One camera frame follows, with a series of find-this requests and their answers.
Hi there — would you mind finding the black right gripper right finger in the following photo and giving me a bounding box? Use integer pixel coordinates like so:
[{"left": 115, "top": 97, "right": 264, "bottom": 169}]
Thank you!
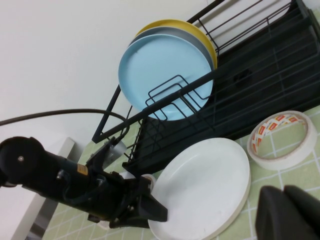
[{"left": 283, "top": 184, "right": 320, "bottom": 233}]

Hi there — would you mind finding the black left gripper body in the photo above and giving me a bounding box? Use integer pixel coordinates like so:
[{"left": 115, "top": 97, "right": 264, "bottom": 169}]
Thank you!
[{"left": 87, "top": 159, "right": 156, "bottom": 230}]

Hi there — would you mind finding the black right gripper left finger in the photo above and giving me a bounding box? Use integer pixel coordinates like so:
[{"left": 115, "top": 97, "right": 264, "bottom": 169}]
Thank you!
[{"left": 254, "top": 186, "right": 320, "bottom": 240}]

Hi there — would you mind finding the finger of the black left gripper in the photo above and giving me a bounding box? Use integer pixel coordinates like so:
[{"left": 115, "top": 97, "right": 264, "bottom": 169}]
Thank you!
[{"left": 136, "top": 192, "right": 169, "bottom": 223}]

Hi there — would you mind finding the white round plate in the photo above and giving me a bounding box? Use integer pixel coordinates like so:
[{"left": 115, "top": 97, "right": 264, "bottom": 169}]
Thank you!
[{"left": 147, "top": 137, "right": 252, "bottom": 240}]

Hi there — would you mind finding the light blue round plate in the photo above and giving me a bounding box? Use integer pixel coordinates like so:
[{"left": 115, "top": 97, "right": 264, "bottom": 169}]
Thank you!
[{"left": 117, "top": 34, "right": 215, "bottom": 122}]

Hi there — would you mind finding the grey round plate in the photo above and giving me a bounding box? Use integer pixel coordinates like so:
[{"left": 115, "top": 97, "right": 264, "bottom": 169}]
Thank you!
[{"left": 129, "top": 26, "right": 215, "bottom": 73}]

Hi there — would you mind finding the yellow round plate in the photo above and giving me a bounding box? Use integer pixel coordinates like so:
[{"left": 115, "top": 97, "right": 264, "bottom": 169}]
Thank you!
[{"left": 134, "top": 18, "right": 218, "bottom": 72}]

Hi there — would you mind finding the green checked tablecloth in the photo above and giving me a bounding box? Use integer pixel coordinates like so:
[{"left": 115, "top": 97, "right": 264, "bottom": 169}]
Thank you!
[{"left": 44, "top": 107, "right": 320, "bottom": 240}]

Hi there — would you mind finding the black plastic drip tray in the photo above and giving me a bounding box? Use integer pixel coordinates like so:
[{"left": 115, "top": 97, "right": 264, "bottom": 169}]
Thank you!
[{"left": 122, "top": 0, "right": 320, "bottom": 176}]

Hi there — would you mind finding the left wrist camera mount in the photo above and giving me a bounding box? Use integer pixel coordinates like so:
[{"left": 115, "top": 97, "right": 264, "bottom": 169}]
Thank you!
[{"left": 86, "top": 136, "right": 127, "bottom": 173}]

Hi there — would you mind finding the black cable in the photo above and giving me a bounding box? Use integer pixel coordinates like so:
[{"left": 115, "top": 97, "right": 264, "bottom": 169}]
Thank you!
[{"left": 0, "top": 108, "right": 126, "bottom": 126}]

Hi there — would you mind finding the black wire dish rack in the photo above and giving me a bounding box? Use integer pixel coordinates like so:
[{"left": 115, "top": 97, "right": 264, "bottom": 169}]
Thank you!
[{"left": 91, "top": 0, "right": 320, "bottom": 173}]

